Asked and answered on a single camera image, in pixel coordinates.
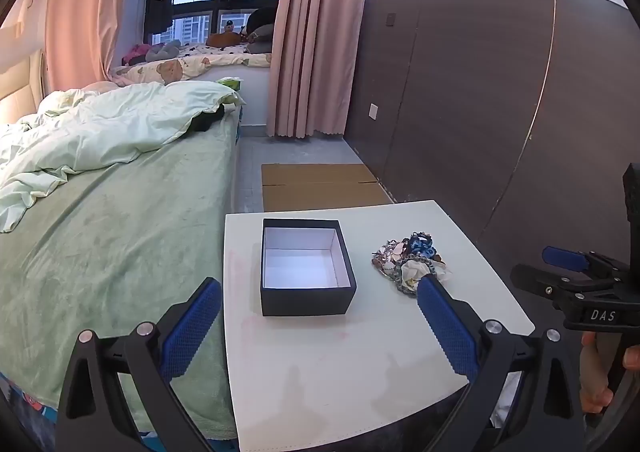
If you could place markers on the black item on bed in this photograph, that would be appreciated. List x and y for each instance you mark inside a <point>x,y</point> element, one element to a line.
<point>207,121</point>

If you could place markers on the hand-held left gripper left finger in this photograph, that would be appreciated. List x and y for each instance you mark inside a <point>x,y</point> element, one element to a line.
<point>192,327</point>

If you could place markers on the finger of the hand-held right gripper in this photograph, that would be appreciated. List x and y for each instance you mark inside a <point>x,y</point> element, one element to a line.
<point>537,279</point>
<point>562,257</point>

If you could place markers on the grey plush toy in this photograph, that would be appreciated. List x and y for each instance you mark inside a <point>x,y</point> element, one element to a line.
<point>164,50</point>

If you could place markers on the dark wall switch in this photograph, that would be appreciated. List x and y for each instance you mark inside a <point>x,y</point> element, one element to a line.
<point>390,19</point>

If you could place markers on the black pillow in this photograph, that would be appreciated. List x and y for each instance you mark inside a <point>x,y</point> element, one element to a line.
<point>262,20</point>

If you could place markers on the small capped figurine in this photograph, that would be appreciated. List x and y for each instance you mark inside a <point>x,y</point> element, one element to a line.
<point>229,25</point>

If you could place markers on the pink curtain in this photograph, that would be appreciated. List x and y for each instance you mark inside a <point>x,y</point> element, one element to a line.
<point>315,32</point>
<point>85,17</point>

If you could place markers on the flat brown cardboard sheet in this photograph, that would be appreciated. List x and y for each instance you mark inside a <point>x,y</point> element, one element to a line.
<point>320,187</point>

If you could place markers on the pale pink plush toy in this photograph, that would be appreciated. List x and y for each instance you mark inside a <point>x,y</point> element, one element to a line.
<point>102,86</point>

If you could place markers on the person's right hand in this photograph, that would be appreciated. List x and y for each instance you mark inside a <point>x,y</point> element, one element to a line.
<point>595,372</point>

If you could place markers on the pale green duvet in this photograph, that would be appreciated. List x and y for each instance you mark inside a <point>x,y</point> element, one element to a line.
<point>100,132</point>

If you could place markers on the black box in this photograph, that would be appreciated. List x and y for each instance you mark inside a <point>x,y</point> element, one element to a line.
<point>305,292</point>

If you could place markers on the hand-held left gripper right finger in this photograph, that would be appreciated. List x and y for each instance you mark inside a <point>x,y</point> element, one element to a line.
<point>445,327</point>

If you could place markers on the white wall socket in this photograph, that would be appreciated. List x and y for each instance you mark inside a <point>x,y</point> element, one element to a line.
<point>373,111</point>

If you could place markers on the brown plush toy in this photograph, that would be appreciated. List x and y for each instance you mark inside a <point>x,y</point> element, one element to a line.
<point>222,39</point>

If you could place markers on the green tissue box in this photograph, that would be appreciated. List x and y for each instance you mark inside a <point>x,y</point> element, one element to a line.
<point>229,83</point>

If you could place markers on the bear print window seat mat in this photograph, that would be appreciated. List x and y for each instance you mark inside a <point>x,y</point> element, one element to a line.
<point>200,63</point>

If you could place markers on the beige headboard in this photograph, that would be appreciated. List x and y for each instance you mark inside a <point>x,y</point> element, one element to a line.
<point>20,82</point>

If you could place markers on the grey pillow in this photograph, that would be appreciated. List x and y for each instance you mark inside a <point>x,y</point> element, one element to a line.
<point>262,42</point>

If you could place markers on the bed with green sheet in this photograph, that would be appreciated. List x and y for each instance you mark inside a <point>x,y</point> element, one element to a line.
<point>125,252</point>

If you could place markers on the pile of jewelry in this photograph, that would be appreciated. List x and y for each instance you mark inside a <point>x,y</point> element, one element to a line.
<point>407,257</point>

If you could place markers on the colourful printed bed skirt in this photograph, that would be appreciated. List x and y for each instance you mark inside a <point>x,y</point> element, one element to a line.
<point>25,412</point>

